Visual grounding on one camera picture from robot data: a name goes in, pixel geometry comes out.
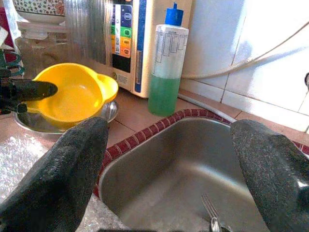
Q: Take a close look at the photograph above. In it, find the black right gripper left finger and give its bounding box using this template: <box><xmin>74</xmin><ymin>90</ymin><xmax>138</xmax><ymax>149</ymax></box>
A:
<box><xmin>0</xmin><ymin>116</ymin><xmax>109</xmax><ymax>232</ymax></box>

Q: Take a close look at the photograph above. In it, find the yellow plastic bowl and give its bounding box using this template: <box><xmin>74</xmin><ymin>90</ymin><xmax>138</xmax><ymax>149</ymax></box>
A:
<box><xmin>24</xmin><ymin>62</ymin><xmax>119</xmax><ymax>130</ymax></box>

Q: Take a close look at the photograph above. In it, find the curved white hose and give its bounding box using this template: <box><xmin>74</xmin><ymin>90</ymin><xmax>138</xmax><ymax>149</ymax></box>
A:
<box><xmin>181</xmin><ymin>23</ymin><xmax>309</xmax><ymax>79</ymax></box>

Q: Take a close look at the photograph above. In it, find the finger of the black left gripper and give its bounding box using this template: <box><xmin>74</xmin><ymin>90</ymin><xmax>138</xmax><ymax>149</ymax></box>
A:
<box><xmin>0</xmin><ymin>102</ymin><xmax>28</xmax><ymax>116</ymax></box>
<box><xmin>13</xmin><ymin>79</ymin><xmax>58</xmax><ymax>102</ymax></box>

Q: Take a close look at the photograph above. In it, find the beige water ionizer machine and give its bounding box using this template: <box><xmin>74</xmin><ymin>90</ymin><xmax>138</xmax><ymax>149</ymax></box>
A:
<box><xmin>105</xmin><ymin>0</ymin><xmax>193</xmax><ymax>99</ymax></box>

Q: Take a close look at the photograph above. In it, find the patterned bowl with green lid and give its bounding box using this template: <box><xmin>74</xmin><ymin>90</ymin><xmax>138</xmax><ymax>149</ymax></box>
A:
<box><xmin>13</xmin><ymin>0</ymin><xmax>66</xmax><ymax>25</ymax></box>

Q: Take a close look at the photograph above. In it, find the stainless steel sink basin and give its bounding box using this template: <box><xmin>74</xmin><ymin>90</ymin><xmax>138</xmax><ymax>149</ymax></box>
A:
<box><xmin>98</xmin><ymin>117</ymin><xmax>309</xmax><ymax>232</ymax></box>

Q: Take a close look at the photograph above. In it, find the silver metal bowl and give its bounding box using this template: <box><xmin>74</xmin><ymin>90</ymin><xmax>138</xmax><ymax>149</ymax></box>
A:
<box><xmin>14</xmin><ymin>100</ymin><xmax>119</xmax><ymax>135</ymax></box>

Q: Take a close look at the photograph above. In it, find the silver metal fork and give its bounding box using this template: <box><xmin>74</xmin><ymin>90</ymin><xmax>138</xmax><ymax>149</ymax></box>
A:
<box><xmin>200</xmin><ymin>192</ymin><xmax>234</xmax><ymax>232</ymax></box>

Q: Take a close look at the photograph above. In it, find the glass jar with orange lid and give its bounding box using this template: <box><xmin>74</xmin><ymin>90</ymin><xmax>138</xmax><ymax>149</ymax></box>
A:
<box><xmin>64</xmin><ymin>0</ymin><xmax>114</xmax><ymax>71</ymax></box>

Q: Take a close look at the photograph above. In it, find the clear jar with brown contents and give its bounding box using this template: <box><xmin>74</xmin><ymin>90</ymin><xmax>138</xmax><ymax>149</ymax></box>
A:
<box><xmin>16</xmin><ymin>21</ymin><xmax>73</xmax><ymax>73</ymax></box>

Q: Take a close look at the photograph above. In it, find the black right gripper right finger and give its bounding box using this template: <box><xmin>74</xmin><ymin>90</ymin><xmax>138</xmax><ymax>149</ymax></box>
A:
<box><xmin>230</xmin><ymin>119</ymin><xmax>309</xmax><ymax>232</ymax></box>

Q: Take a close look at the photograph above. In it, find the thin straight white hose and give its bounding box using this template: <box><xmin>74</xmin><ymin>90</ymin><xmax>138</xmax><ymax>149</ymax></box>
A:
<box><xmin>177</xmin><ymin>93</ymin><xmax>237</xmax><ymax>123</ymax></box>

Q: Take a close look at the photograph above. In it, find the green soap bottle blue cap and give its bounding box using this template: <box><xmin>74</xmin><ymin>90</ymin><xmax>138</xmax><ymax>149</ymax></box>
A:
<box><xmin>147</xmin><ymin>2</ymin><xmax>190</xmax><ymax>117</ymax></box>

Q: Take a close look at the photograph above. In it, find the clear bubble wrap sheet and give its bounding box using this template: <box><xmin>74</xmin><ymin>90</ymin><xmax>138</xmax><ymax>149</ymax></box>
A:
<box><xmin>0</xmin><ymin>135</ymin><xmax>131</xmax><ymax>232</ymax></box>

